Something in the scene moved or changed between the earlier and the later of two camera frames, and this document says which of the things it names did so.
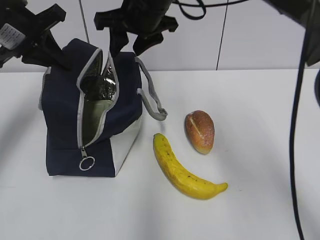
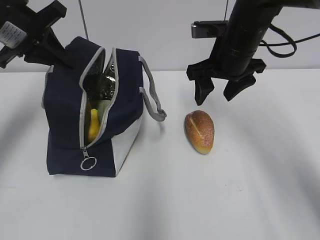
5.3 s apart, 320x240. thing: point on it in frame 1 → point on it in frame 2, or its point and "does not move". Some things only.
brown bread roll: x=200 y=130 does not move
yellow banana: x=187 y=183 → x=94 y=126
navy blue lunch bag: x=60 y=98 does not move
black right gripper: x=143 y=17 → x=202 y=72
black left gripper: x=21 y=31 does not move
